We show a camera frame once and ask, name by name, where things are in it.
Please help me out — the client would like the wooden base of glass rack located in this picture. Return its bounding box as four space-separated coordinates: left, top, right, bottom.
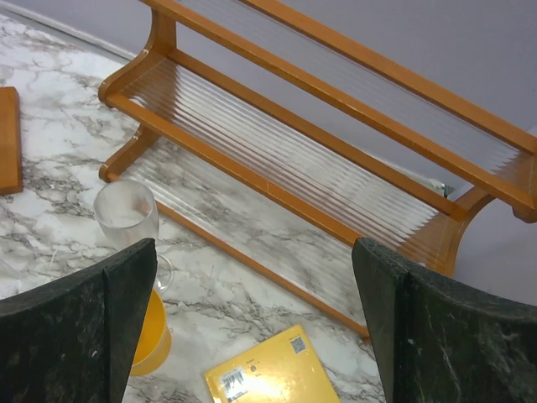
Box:
0 86 23 196

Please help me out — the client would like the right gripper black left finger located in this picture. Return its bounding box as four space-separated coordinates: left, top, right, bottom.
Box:
1 238 157 402

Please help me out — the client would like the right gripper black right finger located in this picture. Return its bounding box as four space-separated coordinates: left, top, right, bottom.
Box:
352 238 536 402

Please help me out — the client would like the yellow book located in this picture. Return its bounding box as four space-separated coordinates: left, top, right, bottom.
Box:
205 325 340 403

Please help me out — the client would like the wooden shelf rack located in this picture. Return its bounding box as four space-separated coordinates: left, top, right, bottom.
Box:
97 0 537 340

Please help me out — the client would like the yellow plastic goblet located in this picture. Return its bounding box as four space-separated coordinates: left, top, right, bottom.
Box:
130 290 171 376

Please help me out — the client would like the clear smooth wine glass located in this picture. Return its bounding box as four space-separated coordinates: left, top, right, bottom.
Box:
92 180 175 295

